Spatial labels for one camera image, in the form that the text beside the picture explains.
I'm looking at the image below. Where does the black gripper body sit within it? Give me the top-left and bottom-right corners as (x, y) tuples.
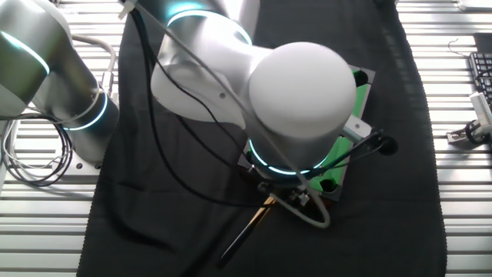
(264, 183), (322, 215)

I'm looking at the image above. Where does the wooden pool cue black handle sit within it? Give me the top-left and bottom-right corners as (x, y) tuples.
(218, 195), (278, 267)

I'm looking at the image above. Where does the mini green pool table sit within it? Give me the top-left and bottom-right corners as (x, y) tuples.
(237, 65), (377, 209)

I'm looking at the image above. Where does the black cloth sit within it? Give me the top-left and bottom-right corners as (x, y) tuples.
(76, 0), (449, 277)

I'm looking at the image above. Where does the black keyboard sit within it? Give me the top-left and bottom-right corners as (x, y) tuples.
(468, 52), (492, 111)

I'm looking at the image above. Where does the black flat pad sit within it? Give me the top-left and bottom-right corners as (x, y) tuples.
(474, 32), (492, 53)

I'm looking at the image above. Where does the white box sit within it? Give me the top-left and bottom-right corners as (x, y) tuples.
(457, 0), (492, 12)

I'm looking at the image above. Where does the light grey wrist cable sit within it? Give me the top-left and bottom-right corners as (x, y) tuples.
(117, 0), (331, 230)

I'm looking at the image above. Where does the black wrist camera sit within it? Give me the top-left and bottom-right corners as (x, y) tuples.
(368, 128), (399, 157)

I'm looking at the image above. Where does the long black cable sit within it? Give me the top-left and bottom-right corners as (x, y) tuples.
(145, 49), (254, 174)
(129, 7), (270, 209)

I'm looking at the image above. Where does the metal camera stand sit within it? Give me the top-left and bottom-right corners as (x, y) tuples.
(445, 119), (492, 146)

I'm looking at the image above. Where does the silver camera on stand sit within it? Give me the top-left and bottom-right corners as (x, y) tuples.
(470, 91), (492, 130)

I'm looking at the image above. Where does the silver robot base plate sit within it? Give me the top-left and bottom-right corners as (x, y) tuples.
(52, 126), (105, 176)

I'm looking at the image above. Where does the thick grey cable with connector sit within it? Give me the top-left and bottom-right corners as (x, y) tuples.
(71, 33), (118, 97)

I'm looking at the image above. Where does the cable bundle at robot base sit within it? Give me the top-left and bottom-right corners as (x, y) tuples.
(0, 113), (75, 189)

